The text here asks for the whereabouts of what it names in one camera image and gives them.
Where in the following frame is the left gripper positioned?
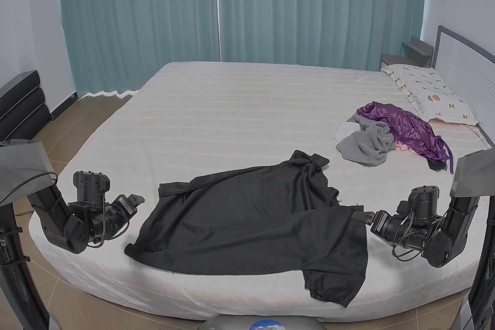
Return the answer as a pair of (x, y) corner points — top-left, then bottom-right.
(101, 194), (140, 241)

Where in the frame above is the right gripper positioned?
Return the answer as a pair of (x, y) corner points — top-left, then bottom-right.
(370, 210), (414, 249)

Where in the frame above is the black T-shirt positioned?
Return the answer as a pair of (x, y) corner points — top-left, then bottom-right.
(124, 150), (369, 308)

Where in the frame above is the bed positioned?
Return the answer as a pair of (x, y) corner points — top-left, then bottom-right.
(29, 25), (495, 321)

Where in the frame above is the pink garment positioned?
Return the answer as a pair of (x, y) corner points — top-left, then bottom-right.
(394, 141), (419, 158)

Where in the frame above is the purple satin garment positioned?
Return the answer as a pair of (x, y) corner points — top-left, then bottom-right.
(357, 101), (454, 174)

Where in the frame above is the white garment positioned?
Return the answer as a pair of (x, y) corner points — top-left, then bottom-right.
(334, 121), (360, 145)

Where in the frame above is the white printed pillow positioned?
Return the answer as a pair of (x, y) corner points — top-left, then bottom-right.
(381, 64), (480, 125)

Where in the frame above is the black chest of drawers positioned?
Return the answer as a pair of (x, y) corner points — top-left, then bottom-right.
(0, 70), (51, 141)

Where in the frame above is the grey bedside table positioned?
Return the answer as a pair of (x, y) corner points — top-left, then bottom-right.
(381, 36), (434, 70)

